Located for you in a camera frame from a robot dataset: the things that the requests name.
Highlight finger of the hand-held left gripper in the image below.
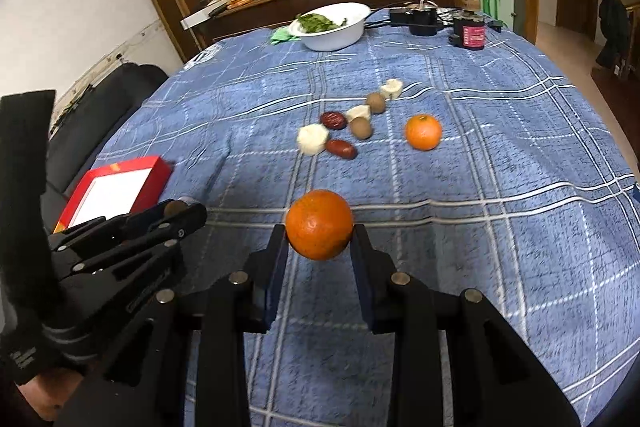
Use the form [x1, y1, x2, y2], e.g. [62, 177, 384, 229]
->
[56, 240, 185, 309]
[47, 201, 209, 261]

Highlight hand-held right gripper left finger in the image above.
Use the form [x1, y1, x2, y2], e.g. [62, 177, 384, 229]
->
[55, 223, 291, 427]

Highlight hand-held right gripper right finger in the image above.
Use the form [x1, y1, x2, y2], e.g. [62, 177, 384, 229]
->
[351, 223, 585, 427]

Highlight red shallow box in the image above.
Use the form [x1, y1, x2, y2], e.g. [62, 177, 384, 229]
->
[52, 155, 173, 235]

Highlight large orange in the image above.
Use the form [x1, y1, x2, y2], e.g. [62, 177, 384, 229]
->
[285, 189, 355, 262]

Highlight red date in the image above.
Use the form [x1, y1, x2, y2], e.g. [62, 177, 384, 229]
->
[325, 139, 359, 160]
[320, 111, 348, 131]

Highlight small mandarin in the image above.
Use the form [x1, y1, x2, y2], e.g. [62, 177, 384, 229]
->
[404, 113, 444, 152]

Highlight person's left hand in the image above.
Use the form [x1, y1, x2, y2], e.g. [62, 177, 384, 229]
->
[17, 368, 84, 423]

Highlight black sofa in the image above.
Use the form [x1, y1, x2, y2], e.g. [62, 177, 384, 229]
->
[40, 63, 171, 233]

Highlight blue plaid tablecloth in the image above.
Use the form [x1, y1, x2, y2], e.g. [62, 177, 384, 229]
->
[92, 4, 640, 427]

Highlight white flat box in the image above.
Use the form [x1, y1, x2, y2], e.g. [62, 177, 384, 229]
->
[180, 4, 231, 30]

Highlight green cloth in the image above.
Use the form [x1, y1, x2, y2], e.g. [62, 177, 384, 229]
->
[270, 27, 301, 45]

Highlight white bowl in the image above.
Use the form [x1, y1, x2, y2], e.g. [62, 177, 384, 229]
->
[289, 2, 372, 52]

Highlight green leafy vegetables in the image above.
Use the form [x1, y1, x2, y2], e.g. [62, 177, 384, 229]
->
[296, 13, 349, 34]

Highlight black round charger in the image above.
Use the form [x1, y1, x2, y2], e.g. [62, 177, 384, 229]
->
[409, 7, 446, 38]

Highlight dark bottle with red label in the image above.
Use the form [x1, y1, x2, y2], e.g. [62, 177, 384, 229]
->
[452, 0, 488, 52]

